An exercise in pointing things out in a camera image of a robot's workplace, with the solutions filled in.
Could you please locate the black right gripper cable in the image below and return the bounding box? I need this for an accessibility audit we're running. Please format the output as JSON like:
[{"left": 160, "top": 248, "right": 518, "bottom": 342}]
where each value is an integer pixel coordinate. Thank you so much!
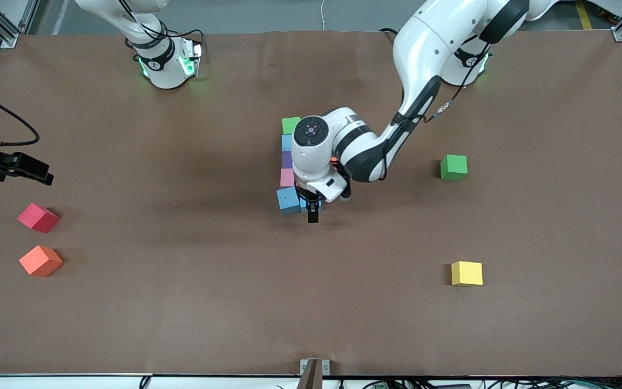
[{"left": 0, "top": 84, "right": 40, "bottom": 147}]

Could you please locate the red foam cube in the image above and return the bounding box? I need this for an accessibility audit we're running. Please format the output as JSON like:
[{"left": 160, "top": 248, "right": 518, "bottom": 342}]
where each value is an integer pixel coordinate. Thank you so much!
[{"left": 17, "top": 203, "right": 60, "bottom": 233}]

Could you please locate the white table frame edge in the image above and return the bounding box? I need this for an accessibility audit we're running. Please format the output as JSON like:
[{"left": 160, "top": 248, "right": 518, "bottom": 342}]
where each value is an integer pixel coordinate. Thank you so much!
[{"left": 0, "top": 373, "right": 622, "bottom": 389}]

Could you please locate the black cable bundle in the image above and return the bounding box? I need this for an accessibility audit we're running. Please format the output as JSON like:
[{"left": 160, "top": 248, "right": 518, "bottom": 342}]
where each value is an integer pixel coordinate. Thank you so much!
[{"left": 338, "top": 375, "right": 622, "bottom": 389}]

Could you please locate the yellow foam cube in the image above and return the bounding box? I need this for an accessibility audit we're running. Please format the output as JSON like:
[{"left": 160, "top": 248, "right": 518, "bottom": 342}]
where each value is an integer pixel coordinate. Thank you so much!
[{"left": 451, "top": 261, "right": 484, "bottom": 287}]

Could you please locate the brown table mat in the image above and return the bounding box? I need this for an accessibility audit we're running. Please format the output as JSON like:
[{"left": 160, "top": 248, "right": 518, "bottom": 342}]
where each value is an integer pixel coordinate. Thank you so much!
[{"left": 0, "top": 30, "right": 622, "bottom": 377}]

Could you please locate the dark camera mount pole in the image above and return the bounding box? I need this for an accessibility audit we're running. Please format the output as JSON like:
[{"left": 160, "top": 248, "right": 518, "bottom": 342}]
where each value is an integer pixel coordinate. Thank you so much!
[{"left": 296, "top": 359, "right": 323, "bottom": 389}]

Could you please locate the grey metal bracket plate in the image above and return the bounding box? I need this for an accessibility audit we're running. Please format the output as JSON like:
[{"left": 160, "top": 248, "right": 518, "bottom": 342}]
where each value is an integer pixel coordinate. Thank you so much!
[{"left": 299, "top": 359, "right": 331, "bottom": 376}]

